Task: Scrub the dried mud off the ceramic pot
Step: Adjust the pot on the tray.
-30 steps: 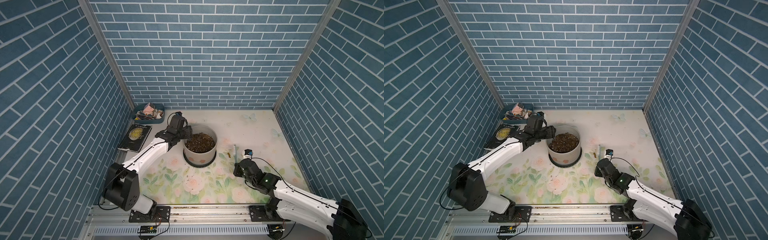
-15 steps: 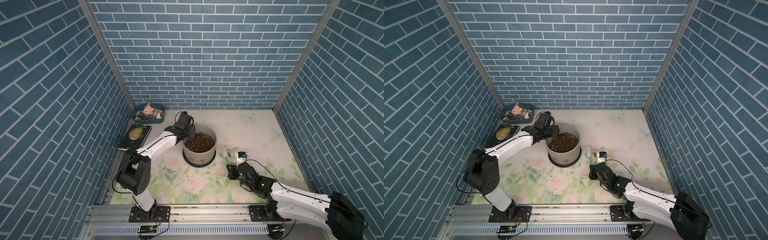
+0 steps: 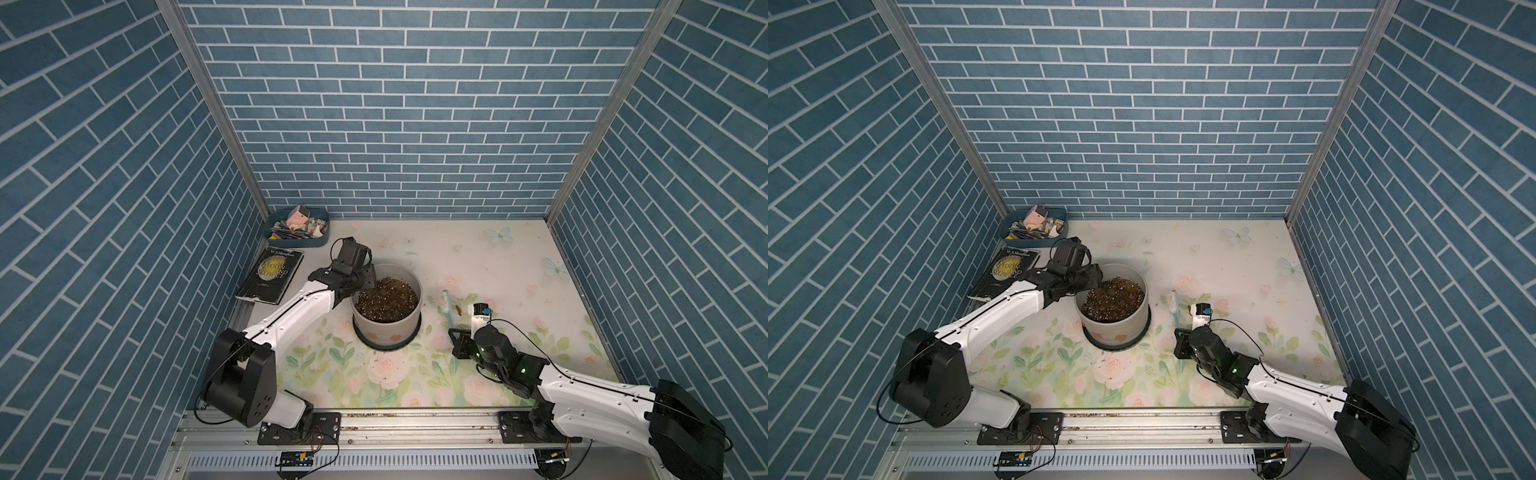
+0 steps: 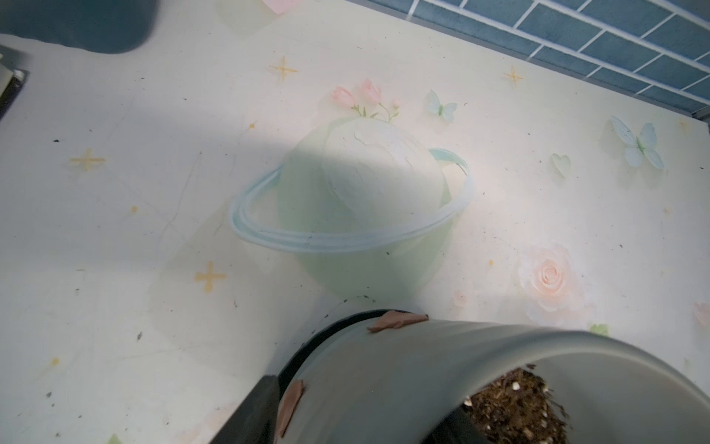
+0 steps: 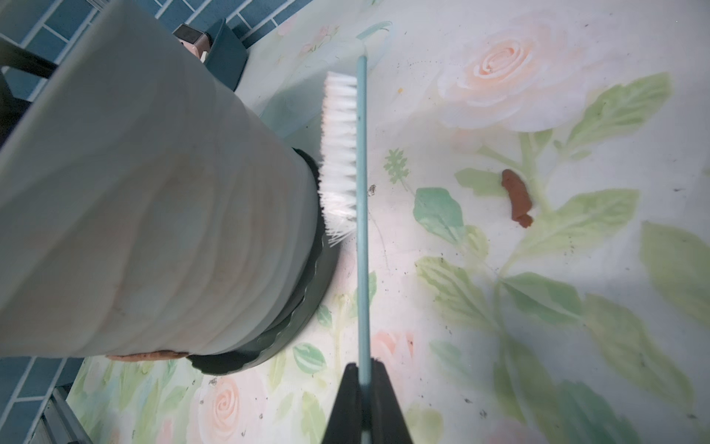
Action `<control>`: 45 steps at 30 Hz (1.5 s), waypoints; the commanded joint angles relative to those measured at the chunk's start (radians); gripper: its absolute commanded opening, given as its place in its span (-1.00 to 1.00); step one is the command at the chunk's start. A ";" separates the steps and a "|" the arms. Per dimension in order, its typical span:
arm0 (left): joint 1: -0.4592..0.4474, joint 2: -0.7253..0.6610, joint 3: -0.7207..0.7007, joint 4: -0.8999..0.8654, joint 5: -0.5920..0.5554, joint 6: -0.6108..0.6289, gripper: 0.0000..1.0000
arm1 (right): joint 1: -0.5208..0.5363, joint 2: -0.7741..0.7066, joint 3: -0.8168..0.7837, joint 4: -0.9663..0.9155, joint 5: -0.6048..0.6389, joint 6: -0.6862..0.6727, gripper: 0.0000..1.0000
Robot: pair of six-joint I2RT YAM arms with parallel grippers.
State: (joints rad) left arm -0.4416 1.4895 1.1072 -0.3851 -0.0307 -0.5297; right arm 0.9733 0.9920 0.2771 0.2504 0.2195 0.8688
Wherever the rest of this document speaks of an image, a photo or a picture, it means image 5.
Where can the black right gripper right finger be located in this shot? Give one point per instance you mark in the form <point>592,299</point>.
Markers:
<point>388,424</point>

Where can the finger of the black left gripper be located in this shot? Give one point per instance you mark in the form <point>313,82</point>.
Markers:
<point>12,107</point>

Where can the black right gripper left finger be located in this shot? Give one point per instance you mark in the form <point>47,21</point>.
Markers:
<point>345,421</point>

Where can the white ceramic pot with soil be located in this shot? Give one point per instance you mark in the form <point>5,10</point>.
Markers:
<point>144,208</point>

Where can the teal scrub brush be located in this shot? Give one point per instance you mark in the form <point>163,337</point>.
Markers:
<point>343,195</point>

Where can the dark green pot saucer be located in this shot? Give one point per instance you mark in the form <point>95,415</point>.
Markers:
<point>288,322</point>

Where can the brown mud piece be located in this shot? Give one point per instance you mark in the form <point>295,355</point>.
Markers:
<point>520,200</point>

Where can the teal stationery tray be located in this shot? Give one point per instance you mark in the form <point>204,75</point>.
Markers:
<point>227,57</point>

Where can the floral table mat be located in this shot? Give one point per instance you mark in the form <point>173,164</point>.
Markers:
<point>592,325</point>

